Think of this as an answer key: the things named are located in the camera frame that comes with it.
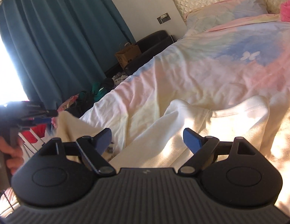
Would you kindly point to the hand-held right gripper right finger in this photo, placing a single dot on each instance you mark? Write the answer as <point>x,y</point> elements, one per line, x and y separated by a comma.
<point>193,141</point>

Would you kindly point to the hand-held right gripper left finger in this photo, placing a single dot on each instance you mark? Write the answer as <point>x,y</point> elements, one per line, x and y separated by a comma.
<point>104,140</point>

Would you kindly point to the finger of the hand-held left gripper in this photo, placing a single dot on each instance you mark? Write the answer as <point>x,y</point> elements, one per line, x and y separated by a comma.
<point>42,119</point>

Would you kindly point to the cream pants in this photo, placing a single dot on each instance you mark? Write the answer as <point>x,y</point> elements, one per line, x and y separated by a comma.
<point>229,126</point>

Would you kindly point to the pink clothes pile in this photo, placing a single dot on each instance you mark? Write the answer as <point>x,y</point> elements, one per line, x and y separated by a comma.
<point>66,103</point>

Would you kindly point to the dark clothes pile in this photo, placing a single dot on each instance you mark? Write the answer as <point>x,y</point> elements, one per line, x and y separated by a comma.
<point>98,91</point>

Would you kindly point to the person's left hand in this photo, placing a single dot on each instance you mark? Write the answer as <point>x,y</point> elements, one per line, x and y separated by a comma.
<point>18,150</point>

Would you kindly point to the dark framed window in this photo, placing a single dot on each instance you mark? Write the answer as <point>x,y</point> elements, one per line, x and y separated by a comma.
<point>4,74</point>

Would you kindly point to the pastel pink bed blanket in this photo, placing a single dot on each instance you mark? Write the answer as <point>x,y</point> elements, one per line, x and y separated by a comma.
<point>205,74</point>

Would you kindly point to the wide teal curtain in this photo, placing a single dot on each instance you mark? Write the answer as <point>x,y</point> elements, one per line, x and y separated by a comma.
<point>54,39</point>

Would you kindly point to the brown paper bag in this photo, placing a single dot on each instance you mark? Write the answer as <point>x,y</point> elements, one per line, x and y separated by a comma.
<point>127,56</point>

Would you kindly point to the pastel pillow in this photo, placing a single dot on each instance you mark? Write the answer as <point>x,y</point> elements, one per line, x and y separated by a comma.
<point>229,11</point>

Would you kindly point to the bright pink cloth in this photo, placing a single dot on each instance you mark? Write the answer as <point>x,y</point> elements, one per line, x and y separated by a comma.
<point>287,10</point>

